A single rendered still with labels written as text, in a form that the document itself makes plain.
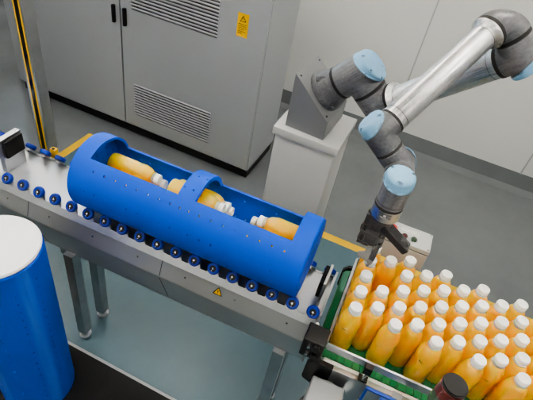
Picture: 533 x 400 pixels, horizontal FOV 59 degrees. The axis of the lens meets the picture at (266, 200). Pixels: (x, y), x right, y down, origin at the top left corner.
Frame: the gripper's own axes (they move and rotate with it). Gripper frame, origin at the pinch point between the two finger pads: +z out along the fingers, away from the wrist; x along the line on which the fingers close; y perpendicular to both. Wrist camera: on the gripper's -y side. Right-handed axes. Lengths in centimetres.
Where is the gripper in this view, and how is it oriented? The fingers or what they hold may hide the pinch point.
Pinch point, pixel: (371, 259)
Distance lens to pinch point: 165.0
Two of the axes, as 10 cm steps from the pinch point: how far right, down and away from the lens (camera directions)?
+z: -1.5, 7.4, 6.6
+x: -3.8, 5.7, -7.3
